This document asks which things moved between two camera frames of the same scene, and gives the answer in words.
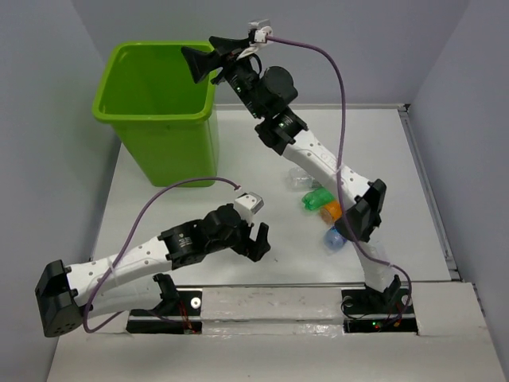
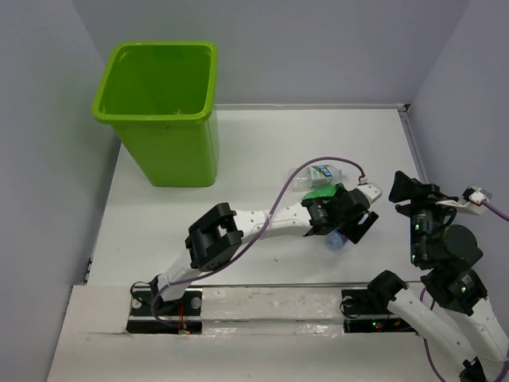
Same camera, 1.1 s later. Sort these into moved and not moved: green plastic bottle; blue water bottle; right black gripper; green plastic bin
Moved: right black gripper
Not moved: green plastic bin; blue water bottle; green plastic bottle
